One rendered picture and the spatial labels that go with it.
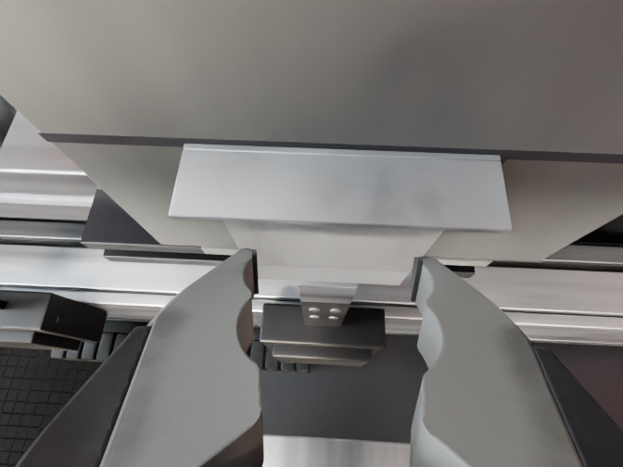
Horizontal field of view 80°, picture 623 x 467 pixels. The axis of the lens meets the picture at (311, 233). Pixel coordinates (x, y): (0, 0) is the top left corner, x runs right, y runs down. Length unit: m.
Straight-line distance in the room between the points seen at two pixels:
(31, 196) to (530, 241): 0.26
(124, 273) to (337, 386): 0.39
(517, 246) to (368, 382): 0.54
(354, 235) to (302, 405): 0.55
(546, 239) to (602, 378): 0.67
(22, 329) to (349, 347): 0.31
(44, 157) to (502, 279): 0.43
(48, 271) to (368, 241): 0.43
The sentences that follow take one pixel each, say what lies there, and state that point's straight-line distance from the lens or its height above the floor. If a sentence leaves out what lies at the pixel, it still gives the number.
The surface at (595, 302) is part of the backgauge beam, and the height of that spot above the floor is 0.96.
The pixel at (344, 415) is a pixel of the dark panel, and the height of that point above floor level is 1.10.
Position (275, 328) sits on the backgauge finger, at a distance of 0.37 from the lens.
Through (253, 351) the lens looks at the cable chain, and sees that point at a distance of 0.56.
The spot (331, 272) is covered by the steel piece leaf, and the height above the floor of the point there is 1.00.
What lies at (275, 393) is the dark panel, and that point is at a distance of 0.69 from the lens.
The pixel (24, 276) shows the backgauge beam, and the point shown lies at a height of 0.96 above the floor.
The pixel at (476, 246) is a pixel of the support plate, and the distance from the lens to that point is 0.18.
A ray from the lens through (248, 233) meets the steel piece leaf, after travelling 0.16.
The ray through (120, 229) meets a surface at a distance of 0.21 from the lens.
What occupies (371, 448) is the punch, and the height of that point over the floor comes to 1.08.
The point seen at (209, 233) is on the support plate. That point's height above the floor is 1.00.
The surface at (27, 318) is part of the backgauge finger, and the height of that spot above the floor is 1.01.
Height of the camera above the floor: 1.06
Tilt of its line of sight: 22 degrees down
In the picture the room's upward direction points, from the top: 177 degrees counter-clockwise
